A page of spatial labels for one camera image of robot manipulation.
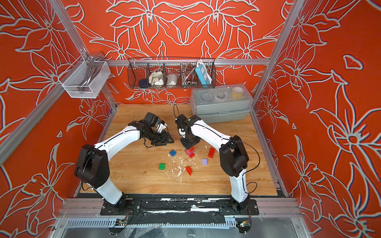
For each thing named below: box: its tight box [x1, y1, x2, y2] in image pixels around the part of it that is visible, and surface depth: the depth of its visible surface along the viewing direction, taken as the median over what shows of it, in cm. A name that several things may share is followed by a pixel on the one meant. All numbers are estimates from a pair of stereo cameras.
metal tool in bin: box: [77, 55, 102, 92], surface depth 76 cm
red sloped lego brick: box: [186, 166, 192, 177], surface depth 86 cm
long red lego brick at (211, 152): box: [207, 147, 216, 159], surface depth 93 cm
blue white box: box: [195, 60, 213, 88], surface depth 89 cm
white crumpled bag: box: [148, 70, 164, 86], surface depth 92 cm
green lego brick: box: [158, 163, 166, 171], surface depth 87 cm
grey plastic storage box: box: [190, 83, 254, 124], surface depth 102 cm
